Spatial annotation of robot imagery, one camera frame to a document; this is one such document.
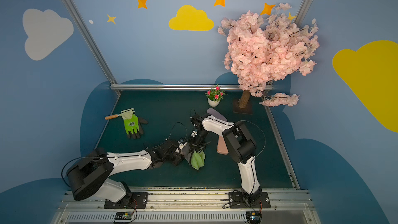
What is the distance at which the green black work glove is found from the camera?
983mm

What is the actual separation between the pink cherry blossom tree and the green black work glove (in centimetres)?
68

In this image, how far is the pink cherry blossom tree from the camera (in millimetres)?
624

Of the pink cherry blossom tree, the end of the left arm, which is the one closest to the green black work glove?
the end of the left arm
